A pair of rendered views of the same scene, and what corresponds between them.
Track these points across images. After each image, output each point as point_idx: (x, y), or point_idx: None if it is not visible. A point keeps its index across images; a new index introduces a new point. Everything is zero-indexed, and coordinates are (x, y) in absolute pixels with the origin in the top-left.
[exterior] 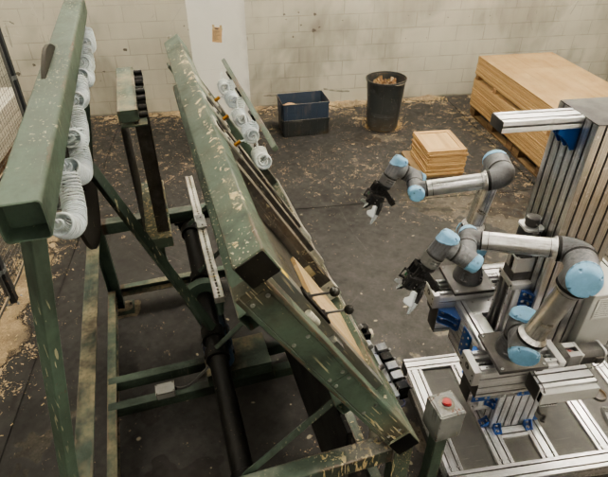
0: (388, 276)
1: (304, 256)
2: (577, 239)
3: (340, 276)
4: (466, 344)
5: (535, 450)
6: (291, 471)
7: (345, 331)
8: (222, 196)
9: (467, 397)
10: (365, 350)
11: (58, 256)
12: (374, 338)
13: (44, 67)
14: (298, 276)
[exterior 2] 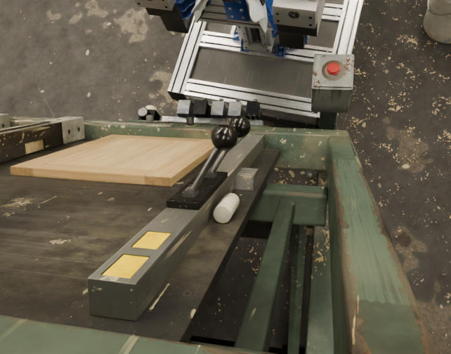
0: (35, 48)
1: (7, 143)
2: None
3: (3, 103)
4: (239, 1)
5: (327, 22)
6: (324, 310)
7: (166, 145)
8: None
9: (302, 44)
10: (199, 131)
11: None
12: (112, 107)
13: None
14: (66, 178)
